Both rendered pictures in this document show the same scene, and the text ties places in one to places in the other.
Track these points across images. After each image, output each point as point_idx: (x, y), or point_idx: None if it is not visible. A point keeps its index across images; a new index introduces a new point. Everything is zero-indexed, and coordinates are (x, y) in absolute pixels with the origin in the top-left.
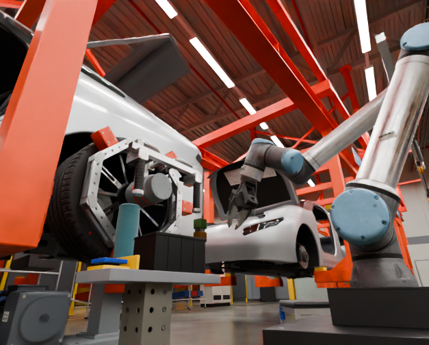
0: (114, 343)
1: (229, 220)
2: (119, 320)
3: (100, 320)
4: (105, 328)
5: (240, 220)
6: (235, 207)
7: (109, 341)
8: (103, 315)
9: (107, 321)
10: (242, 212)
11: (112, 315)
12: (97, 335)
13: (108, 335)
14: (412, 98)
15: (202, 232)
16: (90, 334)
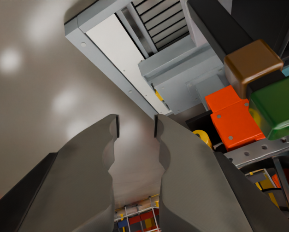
0: (205, 56)
1: (184, 127)
2: (199, 93)
3: (221, 83)
4: (210, 80)
5: (103, 141)
6: (206, 220)
7: (213, 55)
8: (221, 88)
9: (213, 86)
10: (98, 197)
11: (210, 93)
12: (220, 67)
13: (208, 72)
14: None
15: (267, 65)
16: (220, 77)
